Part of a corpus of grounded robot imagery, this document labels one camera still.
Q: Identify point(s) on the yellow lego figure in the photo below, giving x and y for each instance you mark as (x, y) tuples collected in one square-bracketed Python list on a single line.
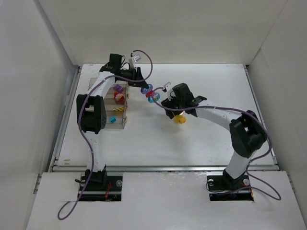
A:
[(180, 118)]

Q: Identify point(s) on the purple lego block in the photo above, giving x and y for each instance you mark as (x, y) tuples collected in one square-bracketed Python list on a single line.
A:
[(118, 88)]

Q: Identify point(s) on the red arch lego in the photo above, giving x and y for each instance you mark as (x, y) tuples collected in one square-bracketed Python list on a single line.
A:
[(148, 94)]

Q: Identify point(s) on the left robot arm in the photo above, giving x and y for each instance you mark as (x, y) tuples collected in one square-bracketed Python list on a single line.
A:
[(92, 117)]

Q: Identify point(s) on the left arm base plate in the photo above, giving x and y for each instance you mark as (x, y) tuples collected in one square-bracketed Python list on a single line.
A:
[(109, 190)]

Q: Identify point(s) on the teal lego brick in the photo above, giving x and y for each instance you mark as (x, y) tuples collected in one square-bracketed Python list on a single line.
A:
[(112, 119)]

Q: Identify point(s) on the red round lego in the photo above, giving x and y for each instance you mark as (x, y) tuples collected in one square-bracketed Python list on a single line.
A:
[(119, 98)]

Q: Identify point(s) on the purple flower lego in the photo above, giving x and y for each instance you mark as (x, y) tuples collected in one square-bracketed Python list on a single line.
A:
[(147, 90)]

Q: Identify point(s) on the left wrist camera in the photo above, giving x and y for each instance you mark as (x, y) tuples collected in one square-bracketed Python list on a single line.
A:
[(133, 60)]

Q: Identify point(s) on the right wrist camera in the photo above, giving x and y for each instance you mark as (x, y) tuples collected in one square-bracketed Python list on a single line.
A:
[(168, 89)]

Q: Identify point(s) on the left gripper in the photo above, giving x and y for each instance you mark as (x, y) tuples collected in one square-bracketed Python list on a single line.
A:
[(138, 75)]

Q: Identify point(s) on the yellow lego plate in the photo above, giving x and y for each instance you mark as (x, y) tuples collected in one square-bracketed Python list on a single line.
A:
[(120, 109)]

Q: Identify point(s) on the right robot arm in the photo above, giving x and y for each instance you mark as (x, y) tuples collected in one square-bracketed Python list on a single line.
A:
[(247, 134)]

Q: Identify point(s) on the teal frog lego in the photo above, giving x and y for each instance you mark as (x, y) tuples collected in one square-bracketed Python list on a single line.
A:
[(154, 97)]

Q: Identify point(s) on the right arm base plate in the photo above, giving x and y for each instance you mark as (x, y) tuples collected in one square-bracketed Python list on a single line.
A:
[(222, 188)]

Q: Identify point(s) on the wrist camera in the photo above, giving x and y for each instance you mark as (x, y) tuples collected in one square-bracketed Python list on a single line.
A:
[(133, 60), (168, 89)]

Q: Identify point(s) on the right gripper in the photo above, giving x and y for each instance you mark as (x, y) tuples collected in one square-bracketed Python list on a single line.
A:
[(169, 105)]

